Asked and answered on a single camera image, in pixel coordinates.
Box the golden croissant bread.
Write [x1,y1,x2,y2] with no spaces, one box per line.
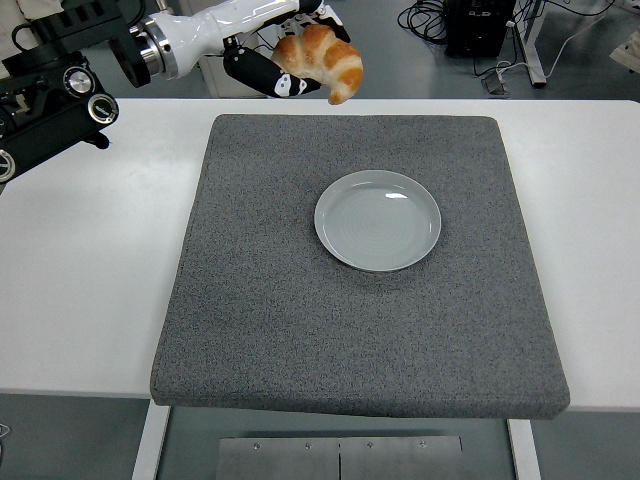
[271,23,365,106]

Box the white floor cable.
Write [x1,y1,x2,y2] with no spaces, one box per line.
[542,0,617,79]

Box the white desk leg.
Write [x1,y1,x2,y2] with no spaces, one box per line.
[514,0,547,89]

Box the white table leg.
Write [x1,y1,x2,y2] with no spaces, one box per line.
[507,418,543,480]
[131,402,172,480]

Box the black computer case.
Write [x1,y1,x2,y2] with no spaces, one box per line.
[442,0,516,58]

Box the black floor cable bundle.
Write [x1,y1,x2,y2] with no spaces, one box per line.
[396,0,451,46]

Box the grey felt mat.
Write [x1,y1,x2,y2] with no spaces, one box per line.
[149,114,571,420]

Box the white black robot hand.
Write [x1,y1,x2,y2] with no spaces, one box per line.
[159,0,352,99]

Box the round grey plate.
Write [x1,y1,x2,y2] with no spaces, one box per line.
[313,169,443,273]

